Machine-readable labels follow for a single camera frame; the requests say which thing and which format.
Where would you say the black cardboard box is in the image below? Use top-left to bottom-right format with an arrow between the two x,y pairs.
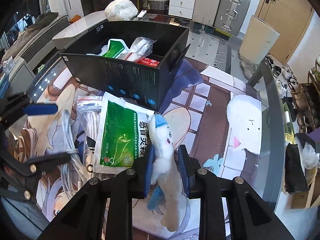
60,20 -> 189,111

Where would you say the wicker basket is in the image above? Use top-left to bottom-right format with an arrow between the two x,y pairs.
147,0 -> 169,11

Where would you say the green medicine bag in box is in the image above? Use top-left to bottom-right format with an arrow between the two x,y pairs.
87,38 -> 129,59

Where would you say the silver aluminium suitcase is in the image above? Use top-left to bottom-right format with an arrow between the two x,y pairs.
214,0 -> 251,36

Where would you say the beige suitcase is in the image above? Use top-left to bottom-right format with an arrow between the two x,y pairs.
192,0 -> 220,27

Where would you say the wooden door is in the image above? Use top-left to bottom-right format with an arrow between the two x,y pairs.
255,0 -> 313,63

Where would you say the red balloon glue bag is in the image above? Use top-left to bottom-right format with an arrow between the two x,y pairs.
136,57 -> 159,68

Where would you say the green medicine bag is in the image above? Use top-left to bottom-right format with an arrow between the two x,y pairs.
87,38 -> 129,59
93,92 -> 154,174

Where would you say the white marble side table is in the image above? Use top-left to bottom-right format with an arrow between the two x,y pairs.
52,10 -> 106,50

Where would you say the white remote control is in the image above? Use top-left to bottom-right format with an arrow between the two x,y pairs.
137,10 -> 147,18

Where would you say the white plush bunny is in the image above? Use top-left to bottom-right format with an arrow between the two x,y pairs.
226,95 -> 262,155

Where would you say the grey sofa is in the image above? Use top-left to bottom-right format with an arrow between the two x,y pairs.
1,12 -> 69,71

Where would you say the shoe rack with shoes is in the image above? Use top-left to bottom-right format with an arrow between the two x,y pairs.
265,55 -> 319,134

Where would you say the white rope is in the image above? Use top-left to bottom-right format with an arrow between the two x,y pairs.
118,36 -> 158,61

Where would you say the white blue plush toy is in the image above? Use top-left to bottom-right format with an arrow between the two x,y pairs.
147,113 -> 182,232

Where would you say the white stuffing in plastic bag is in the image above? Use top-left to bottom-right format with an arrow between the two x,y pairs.
104,0 -> 138,21

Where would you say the beige cylindrical bin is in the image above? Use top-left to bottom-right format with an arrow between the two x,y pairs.
239,15 -> 280,65

